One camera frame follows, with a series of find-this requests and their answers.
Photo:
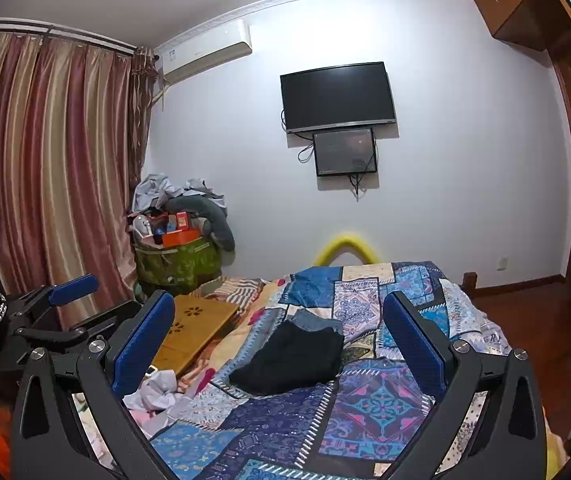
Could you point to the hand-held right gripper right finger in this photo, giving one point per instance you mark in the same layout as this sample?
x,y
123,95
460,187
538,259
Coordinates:
x,y
415,347

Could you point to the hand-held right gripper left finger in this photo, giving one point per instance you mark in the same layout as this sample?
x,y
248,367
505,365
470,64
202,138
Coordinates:
x,y
145,342

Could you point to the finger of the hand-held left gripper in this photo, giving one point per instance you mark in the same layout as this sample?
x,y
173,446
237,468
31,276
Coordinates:
x,y
65,334
72,290

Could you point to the black pants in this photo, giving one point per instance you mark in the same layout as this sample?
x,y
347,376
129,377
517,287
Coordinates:
x,y
295,360

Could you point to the white crumpled cloth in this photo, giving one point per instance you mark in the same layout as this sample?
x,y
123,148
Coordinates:
x,y
158,385

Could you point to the wooden lap desk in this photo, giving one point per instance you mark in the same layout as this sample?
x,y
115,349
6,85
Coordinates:
x,y
190,330

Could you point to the blue patchwork quilt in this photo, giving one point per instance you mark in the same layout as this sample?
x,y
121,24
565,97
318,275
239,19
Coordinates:
x,y
365,400

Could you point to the green fabric storage bag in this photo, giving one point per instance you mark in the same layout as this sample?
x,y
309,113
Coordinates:
x,y
185,265

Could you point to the blue jeans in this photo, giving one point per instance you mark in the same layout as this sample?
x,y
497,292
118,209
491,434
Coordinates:
x,y
315,320

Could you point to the floral striped bed sheet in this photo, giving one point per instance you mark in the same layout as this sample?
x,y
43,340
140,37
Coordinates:
x,y
245,310

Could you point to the orange box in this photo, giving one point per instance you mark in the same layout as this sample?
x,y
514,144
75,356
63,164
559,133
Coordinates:
x,y
180,236

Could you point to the striped pink curtain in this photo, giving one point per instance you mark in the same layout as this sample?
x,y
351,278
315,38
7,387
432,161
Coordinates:
x,y
40,160

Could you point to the yellow foam tube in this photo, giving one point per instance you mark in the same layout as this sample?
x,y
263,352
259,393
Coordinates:
x,y
348,242

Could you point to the grey plush pillow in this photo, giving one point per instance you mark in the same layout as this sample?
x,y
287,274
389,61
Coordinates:
x,y
215,225

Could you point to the white air conditioner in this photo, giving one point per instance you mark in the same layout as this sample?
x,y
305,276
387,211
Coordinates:
x,y
205,52

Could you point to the brown wooden wardrobe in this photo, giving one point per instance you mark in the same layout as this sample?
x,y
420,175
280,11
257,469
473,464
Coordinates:
x,y
520,5

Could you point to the wooden bed post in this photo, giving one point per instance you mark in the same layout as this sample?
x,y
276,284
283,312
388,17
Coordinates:
x,y
471,286

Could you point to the white wall socket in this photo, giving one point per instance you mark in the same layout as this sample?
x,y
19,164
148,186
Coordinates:
x,y
503,263

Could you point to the small black wall monitor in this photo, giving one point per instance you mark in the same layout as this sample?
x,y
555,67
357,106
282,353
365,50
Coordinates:
x,y
345,152

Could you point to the white curtain rail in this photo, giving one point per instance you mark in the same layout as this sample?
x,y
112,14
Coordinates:
x,y
55,35

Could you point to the black wall television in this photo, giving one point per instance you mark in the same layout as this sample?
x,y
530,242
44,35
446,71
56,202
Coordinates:
x,y
338,95

